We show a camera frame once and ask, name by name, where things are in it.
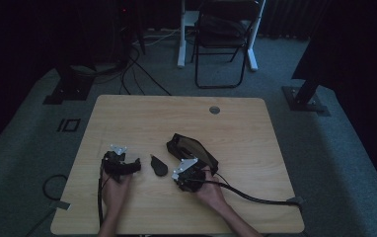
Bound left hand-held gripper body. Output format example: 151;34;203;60
100;144;131;184

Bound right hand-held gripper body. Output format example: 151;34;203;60
171;157;208;194

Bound dark teardrop-shaped pouch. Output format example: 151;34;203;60
149;153;170;178

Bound black pencil case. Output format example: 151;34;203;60
166;132;220;176

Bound person's left hand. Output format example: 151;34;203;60
101;173;134;215

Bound person's right hand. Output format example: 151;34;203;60
194;165;228;212

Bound grey tape strip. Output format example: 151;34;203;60
48;199;72;211
286;196;305;207

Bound black stand base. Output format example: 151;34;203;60
281;74;332;118
42;64;95;106

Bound dark equipment rack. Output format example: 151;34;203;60
109;0;146;68

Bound black folding chair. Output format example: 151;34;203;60
190;0;261;90

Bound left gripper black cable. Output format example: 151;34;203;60
96;167;113;230

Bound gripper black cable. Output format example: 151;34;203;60
189;177;305;212
96;167;113;230

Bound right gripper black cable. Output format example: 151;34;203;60
189;177;305;212

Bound black floor cables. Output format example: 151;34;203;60
119;45;174;97

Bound white desk frame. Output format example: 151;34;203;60
176;0;267;73

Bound white floor cable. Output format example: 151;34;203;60
132;29;182;47

